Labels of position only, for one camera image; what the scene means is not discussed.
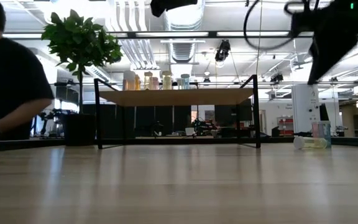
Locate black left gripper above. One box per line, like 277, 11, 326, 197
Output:
150, 0, 199, 18

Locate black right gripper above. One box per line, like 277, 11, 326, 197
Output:
291, 0, 358, 86

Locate small yellow medicine bottle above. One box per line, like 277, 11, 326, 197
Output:
162, 70, 173, 91
293, 136, 328, 151

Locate small teal medicine bottle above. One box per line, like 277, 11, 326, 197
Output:
180, 73, 191, 90

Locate medium clear medicine bottle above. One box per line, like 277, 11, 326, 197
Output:
122, 70, 136, 91

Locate person's forearm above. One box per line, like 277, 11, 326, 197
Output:
0, 98, 54, 140

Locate black overhead crossbeam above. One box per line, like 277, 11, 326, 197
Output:
1, 30, 358, 40

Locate white pillar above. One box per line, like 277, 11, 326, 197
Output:
291, 83, 321, 134

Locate white bottle right side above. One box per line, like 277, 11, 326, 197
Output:
318, 120, 332, 149

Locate red storage rack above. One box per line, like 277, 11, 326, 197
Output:
277, 116, 295, 136

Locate green potted plant black pot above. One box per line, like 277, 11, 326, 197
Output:
40, 8, 124, 147

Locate black partition panels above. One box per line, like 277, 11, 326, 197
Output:
82, 104, 192, 139

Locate person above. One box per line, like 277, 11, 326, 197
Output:
0, 0, 55, 141

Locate silver ceiling duct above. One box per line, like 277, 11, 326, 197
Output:
163, 0, 206, 63

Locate black hanging camera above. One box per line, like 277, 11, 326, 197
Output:
214, 39, 232, 63

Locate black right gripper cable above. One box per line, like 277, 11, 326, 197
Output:
243, 0, 310, 50

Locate wooden shelf black metal frame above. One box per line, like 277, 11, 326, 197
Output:
93, 73, 262, 149

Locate black aluminium table frame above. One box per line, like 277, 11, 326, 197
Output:
0, 136, 358, 153

